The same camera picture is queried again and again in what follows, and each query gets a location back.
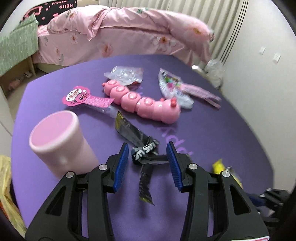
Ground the black silver torn wrapper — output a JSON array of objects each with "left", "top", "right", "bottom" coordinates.
[{"left": 115, "top": 112, "right": 168, "bottom": 205}]

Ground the pink cartoon lollipop wrapper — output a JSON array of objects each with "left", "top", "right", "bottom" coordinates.
[{"left": 62, "top": 86, "right": 114, "bottom": 108}]

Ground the pink stick wrapper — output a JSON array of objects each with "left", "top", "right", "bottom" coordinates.
[{"left": 180, "top": 83, "right": 221, "bottom": 109}]

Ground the yellow trash bag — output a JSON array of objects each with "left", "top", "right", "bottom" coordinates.
[{"left": 1, "top": 155, "right": 27, "bottom": 238}]

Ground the yellow snack wrapper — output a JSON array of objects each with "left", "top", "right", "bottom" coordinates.
[{"left": 212, "top": 159, "right": 243, "bottom": 188}]

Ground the pink lidded cup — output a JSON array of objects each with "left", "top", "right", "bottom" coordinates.
[{"left": 29, "top": 110, "right": 99, "bottom": 179}]

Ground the pink caterpillar toy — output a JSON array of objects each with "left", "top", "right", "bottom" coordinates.
[{"left": 102, "top": 80, "right": 181, "bottom": 124}]

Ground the colourful candy bag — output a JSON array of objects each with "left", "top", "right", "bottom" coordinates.
[{"left": 158, "top": 68, "right": 194, "bottom": 109}]

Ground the white plastic bag on floor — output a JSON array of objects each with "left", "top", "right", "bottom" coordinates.
[{"left": 204, "top": 59, "right": 225, "bottom": 89}]

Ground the pink slipper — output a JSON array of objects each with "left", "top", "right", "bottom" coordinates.
[{"left": 8, "top": 79, "right": 22, "bottom": 91}]

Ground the clear plastic wrapper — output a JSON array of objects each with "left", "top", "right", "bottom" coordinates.
[{"left": 104, "top": 66, "right": 144, "bottom": 86}]

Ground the wooden bedside shelf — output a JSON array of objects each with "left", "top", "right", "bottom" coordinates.
[{"left": 1, "top": 57, "right": 36, "bottom": 97}]

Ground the bed with pink sheet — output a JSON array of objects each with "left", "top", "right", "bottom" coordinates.
[{"left": 33, "top": 28, "right": 195, "bottom": 66}]

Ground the green checked cloth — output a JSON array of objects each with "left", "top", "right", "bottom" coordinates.
[{"left": 0, "top": 15, "right": 39, "bottom": 76}]

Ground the pink floral duvet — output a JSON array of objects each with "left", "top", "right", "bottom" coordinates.
[{"left": 47, "top": 4, "right": 214, "bottom": 63}]

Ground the black pink hello pillow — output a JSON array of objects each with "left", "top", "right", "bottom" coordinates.
[{"left": 21, "top": 0, "right": 77, "bottom": 26}]

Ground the white wall socket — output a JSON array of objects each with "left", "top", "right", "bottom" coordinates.
[{"left": 273, "top": 53, "right": 281, "bottom": 64}]

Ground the white wall switch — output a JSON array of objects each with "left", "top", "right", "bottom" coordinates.
[{"left": 259, "top": 47, "right": 266, "bottom": 55}]

